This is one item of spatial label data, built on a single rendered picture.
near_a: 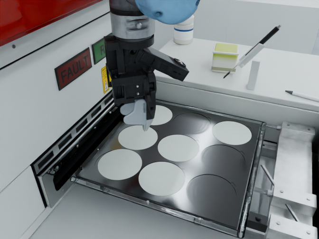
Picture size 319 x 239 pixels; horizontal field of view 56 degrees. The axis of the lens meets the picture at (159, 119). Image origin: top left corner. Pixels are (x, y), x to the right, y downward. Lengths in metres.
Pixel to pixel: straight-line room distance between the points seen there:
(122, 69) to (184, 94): 0.38
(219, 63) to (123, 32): 0.47
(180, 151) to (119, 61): 0.29
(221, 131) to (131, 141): 0.23
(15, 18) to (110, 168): 0.37
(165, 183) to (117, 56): 0.28
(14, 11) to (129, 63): 0.20
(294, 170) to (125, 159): 0.39
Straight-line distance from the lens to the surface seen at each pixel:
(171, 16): 0.39
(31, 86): 0.58
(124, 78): 0.54
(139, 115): 0.60
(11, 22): 0.46
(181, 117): 0.83
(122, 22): 0.51
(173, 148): 0.73
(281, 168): 0.76
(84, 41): 0.68
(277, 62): 1.06
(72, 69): 0.65
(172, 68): 0.58
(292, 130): 0.84
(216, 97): 0.87
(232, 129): 0.81
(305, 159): 0.81
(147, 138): 0.76
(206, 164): 0.70
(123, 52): 0.54
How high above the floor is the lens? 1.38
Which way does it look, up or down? 35 degrees down
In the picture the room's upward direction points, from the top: straight up
